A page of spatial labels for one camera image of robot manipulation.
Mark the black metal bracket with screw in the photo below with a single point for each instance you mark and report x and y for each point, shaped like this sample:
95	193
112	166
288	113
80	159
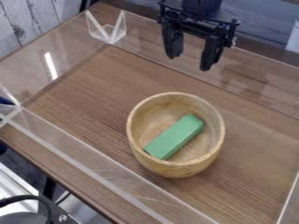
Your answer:
59	216

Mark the green rectangular block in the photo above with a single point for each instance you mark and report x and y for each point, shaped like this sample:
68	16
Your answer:
175	137

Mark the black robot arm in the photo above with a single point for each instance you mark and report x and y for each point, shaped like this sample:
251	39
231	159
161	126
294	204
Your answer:
193	18

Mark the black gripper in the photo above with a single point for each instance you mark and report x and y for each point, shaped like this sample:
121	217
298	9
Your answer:
193	16

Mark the brown wooden bowl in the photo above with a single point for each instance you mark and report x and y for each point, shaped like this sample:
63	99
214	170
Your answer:
152	115

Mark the clear acrylic tray wall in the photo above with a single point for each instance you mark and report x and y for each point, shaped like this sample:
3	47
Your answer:
75	83

